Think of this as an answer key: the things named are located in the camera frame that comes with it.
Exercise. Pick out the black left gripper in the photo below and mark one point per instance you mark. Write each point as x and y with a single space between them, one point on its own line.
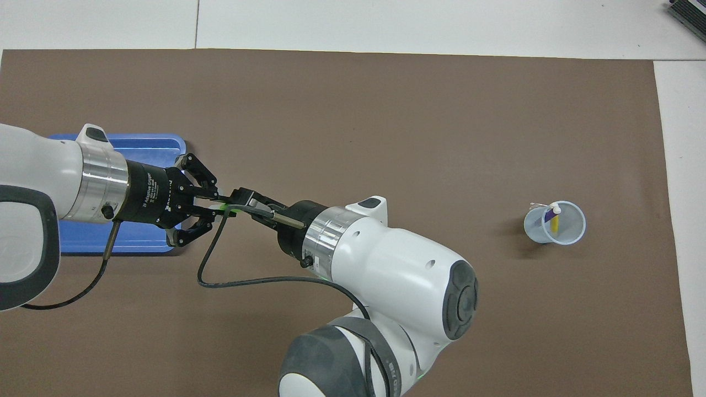
149 193

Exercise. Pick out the brown table mat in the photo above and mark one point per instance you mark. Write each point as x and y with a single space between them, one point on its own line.
386 110

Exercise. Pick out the translucent plastic cup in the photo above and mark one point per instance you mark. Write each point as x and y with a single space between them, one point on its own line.
571 229

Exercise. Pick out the blue plastic tray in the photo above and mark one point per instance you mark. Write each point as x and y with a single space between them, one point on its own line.
138 242

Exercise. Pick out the grey ribbed device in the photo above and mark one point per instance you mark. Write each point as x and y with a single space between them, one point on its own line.
689 14

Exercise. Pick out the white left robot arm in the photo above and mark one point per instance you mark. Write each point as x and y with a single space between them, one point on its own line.
33 165

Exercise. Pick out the purple highlighter pen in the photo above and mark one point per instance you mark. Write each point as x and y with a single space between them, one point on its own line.
549 215

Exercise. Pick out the yellow highlighter pen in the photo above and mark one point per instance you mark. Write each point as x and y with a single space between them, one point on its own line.
555 225

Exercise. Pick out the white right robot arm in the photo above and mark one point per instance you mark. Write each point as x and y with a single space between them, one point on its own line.
386 264

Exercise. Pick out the green highlighter pen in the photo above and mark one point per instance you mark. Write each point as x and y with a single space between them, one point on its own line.
223 207

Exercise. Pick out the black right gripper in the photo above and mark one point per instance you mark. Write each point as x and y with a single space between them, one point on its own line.
289 240

